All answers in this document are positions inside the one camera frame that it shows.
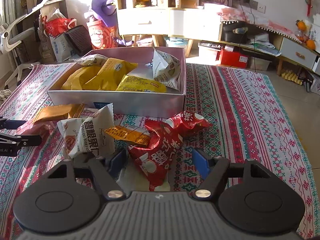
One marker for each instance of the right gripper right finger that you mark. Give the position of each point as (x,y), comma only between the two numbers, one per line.
(247,195)

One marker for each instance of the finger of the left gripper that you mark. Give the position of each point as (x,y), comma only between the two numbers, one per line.
(23,140)
(10,124)

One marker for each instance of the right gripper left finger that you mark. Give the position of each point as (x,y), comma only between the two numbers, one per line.
(70,195)

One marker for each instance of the pink long snack packet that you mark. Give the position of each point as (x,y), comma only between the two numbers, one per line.
(43,128)

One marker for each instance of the gold long snack bar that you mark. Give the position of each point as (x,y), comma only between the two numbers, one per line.
(59,112)

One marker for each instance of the white pecan kernel bag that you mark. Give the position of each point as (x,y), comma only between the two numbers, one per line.
(87,135)

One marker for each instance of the large yellow pillow snack bag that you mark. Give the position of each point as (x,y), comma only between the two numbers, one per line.
(80,77)

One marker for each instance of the orange white snack packet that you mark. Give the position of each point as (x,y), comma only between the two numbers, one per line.
(131,134)

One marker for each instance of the red crinkled snack bag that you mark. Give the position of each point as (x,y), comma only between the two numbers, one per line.
(166,140)

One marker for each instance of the yellow logo snack bag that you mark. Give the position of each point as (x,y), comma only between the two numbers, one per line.
(110,75)

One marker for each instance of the small silver snack packet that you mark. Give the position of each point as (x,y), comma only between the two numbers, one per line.
(92,60)

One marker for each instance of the yellow snack packet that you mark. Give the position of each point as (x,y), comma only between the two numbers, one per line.
(139,84)

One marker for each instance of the white nut snack bag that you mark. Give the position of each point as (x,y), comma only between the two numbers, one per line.
(164,68)

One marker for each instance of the cream biscuit packet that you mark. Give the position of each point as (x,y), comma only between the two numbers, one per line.
(132,179)

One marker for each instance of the patterned woven tablecloth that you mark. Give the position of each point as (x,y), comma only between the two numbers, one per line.
(247,120)

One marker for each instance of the white office chair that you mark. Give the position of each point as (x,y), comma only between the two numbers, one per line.
(8,46)

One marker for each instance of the white paper shopping bag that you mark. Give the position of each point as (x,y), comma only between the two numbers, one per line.
(61,48)

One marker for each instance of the red plastic bag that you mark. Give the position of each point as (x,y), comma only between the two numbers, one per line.
(58,26)

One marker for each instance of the black space heater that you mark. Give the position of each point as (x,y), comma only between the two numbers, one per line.
(79,39)

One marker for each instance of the red cartoon bucket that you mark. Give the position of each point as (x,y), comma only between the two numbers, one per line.
(102,37)

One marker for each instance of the yellow bottle pack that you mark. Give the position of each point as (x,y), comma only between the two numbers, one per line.
(289,75)

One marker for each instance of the red box under console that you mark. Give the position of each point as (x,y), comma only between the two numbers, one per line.
(233,59)

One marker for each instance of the purple toy hat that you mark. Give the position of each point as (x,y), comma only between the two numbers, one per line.
(106,11)

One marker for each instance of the low TV console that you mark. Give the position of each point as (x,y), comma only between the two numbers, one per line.
(270,43)

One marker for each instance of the orange fruit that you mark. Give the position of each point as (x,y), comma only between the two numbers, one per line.
(310,44)
(301,25)

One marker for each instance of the clear plastic storage bin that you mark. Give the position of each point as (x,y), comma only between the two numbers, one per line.
(176,42)

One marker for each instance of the wall power strip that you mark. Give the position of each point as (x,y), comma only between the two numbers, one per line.
(250,3)

